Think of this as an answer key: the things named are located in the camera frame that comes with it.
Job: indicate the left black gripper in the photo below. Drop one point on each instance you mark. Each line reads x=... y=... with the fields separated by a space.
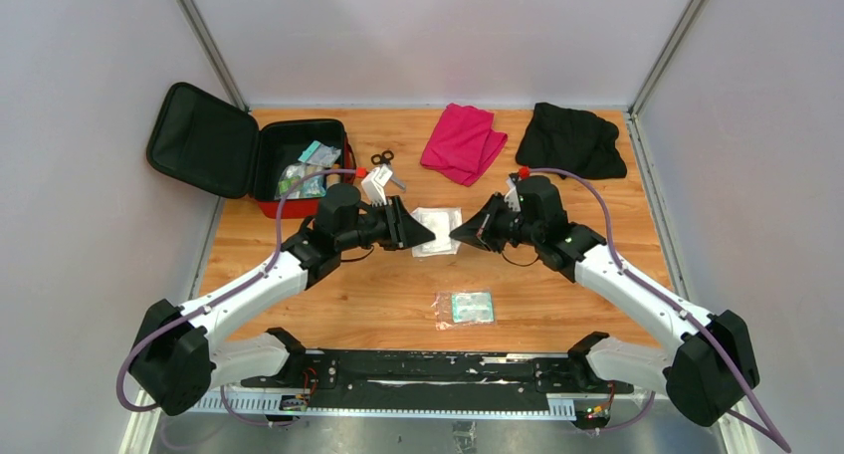
x=402 y=230

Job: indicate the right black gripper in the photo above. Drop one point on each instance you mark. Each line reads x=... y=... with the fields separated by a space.
x=480 y=231

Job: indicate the white gauze packet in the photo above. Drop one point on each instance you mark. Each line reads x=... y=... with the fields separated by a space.
x=441 y=221

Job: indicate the black handled scissors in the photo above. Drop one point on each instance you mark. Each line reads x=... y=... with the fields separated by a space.
x=384 y=158

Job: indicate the clear bag of swabs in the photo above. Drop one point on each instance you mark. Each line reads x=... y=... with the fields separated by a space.
x=313 y=187

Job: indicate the small green medicine box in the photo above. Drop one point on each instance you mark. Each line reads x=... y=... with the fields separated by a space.
x=284 y=186

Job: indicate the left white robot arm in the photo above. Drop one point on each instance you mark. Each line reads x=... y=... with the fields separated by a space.
x=183 y=351

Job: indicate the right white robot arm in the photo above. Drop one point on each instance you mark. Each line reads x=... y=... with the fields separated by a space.
x=704 y=363

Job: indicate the red black medicine kit case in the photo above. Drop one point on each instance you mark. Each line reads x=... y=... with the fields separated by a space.
x=212 y=145

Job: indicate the teal blister pack in bag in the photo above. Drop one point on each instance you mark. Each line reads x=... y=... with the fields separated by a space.
x=463 y=309

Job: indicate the pink folded cloth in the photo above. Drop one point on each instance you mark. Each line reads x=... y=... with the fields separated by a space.
x=463 y=144

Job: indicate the teal packet in case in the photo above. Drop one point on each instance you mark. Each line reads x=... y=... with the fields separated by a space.
x=320 y=155

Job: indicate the black folded cloth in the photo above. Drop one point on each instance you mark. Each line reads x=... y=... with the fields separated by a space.
x=575 y=141

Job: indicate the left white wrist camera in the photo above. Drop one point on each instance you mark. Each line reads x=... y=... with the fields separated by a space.
x=373 y=183

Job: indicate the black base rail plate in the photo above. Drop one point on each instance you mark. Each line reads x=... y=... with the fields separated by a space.
x=434 y=381

